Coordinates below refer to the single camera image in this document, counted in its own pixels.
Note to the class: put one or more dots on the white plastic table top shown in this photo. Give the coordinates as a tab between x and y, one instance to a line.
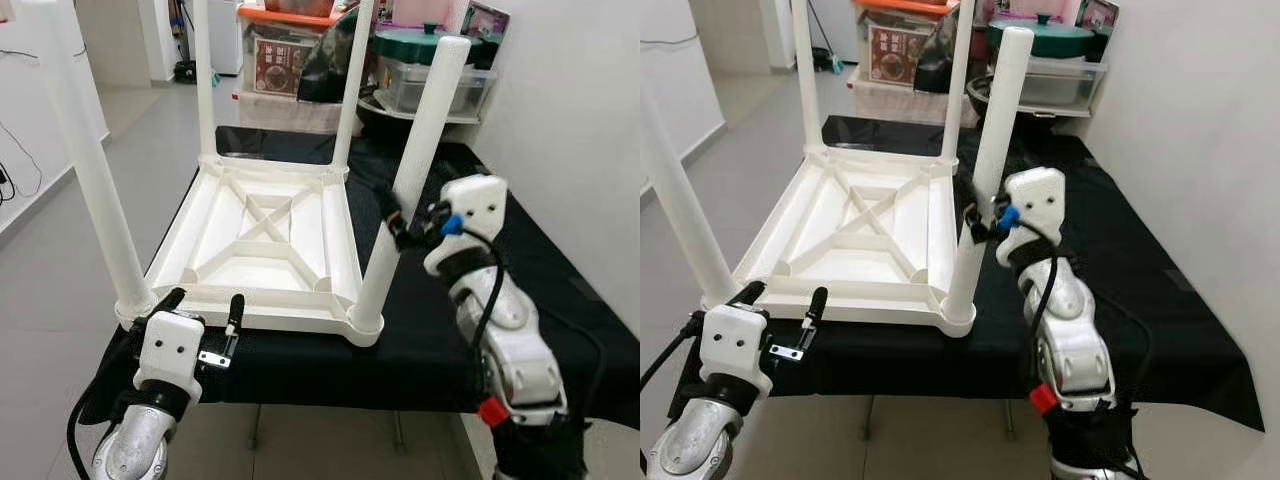
850	235
250	240

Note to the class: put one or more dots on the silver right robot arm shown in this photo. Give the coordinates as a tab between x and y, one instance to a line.
1075	340
515	350

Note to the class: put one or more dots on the black wok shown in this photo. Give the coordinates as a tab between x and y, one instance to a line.
380	115
1055	110

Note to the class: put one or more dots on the clear plastic storage container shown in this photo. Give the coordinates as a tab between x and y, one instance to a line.
405	88
1065	82

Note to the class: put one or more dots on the black tablecloth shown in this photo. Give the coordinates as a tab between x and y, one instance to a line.
1150	300
560	300

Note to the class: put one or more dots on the black glossy bag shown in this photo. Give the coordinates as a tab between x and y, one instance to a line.
935	55
325	70

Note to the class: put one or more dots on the green lidded pot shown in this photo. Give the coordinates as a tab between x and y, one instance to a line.
410	45
1060	38

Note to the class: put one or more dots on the red printed carton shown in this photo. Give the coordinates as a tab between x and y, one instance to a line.
898	52
282	66

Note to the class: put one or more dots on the orange lidded storage box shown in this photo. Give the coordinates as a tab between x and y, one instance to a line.
290	15
900	5

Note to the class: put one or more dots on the white appliance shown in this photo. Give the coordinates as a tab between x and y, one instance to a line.
842	25
228	35

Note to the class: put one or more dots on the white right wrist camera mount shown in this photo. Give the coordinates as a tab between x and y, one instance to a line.
475	205
1035	200

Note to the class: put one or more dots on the grey metal table frame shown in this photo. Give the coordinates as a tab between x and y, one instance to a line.
868	418
256	428

